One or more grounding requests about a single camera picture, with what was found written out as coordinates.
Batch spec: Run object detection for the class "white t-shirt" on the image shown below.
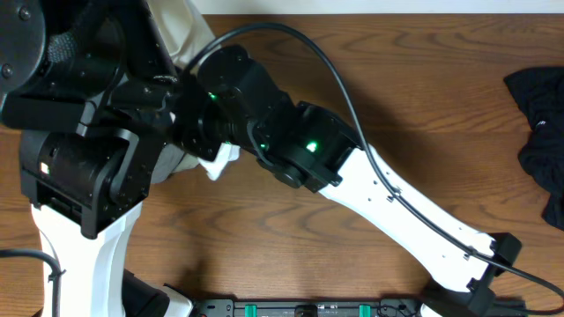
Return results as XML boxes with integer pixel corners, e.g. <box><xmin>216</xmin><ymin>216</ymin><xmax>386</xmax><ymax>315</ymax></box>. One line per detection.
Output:
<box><xmin>147</xmin><ymin>0</ymin><xmax>241</xmax><ymax>181</ymax></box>

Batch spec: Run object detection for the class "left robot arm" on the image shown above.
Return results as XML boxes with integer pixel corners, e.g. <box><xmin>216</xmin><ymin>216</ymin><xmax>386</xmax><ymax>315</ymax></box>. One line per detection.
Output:
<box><xmin>1</xmin><ymin>0</ymin><xmax>193</xmax><ymax>316</ymax></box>

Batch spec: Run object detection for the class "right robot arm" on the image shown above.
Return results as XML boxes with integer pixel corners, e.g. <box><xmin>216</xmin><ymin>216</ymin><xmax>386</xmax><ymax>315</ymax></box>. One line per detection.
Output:
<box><xmin>174</xmin><ymin>46</ymin><xmax>526</xmax><ymax>316</ymax></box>

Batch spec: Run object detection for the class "grey folded garment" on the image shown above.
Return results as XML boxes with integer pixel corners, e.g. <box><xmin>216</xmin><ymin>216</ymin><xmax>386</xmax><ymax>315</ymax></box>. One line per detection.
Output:
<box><xmin>151</xmin><ymin>144</ymin><xmax>184</xmax><ymax>184</ymax></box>

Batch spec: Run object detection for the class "black crumpled garment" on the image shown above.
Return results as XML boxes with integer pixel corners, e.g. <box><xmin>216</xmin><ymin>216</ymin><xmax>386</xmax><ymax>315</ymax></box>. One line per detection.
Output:
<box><xmin>504</xmin><ymin>66</ymin><xmax>563</xmax><ymax>230</ymax></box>

